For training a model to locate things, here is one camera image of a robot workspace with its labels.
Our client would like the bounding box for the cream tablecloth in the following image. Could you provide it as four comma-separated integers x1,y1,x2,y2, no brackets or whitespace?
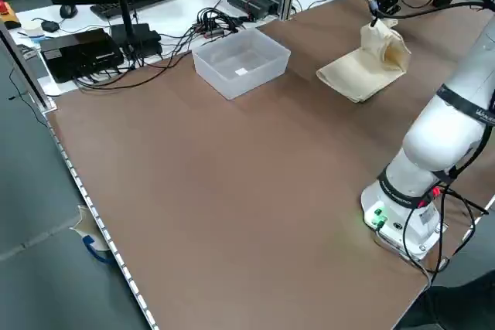
316,19,411,104

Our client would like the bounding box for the clear plastic box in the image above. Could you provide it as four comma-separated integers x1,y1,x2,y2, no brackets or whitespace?
192,28,292,101

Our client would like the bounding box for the black box computer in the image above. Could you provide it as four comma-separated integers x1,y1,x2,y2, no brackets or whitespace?
40,28,125,83

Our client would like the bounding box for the black keyboard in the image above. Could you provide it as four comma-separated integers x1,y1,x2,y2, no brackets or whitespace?
89,0,135,19

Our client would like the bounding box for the person's leg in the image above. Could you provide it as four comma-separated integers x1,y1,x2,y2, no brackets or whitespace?
425,285,495,330

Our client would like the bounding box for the white paper bag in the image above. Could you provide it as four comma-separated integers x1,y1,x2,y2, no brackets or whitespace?
69,204,117,266

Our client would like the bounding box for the red emergency stop button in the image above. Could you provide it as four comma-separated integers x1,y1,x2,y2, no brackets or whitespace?
0,0,20,30

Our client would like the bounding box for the black cable hub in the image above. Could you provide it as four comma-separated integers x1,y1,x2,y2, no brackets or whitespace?
195,7,248,39

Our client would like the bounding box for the black desk cable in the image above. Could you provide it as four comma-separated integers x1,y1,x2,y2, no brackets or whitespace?
75,34,200,94

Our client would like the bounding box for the aluminium frame rail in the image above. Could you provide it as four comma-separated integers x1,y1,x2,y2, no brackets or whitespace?
0,20,57,114

